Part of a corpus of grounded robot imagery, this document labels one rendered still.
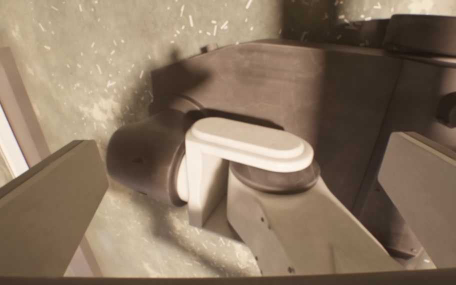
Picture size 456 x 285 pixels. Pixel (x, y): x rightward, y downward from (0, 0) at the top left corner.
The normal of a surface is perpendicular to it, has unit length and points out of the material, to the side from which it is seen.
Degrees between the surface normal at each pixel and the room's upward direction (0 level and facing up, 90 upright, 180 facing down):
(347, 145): 0
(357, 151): 0
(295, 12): 0
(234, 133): 90
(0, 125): 82
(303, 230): 90
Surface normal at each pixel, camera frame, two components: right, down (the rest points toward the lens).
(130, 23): -0.40, 0.41
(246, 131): 0.04, -0.89
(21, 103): 0.91, 0.10
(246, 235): -0.87, 0.19
